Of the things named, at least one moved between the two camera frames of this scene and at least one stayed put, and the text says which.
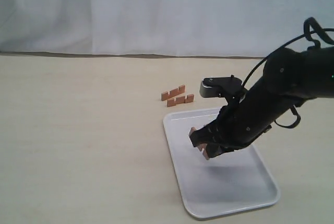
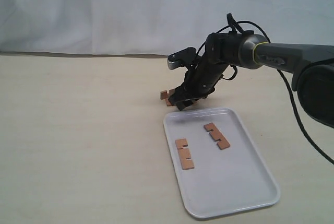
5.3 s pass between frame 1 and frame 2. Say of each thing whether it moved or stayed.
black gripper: moved
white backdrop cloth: stayed
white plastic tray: stayed
